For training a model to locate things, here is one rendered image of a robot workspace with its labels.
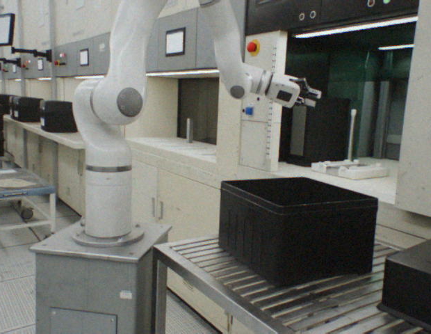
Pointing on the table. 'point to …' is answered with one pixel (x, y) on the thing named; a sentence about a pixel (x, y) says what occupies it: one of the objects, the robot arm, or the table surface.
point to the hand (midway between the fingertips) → (311, 98)
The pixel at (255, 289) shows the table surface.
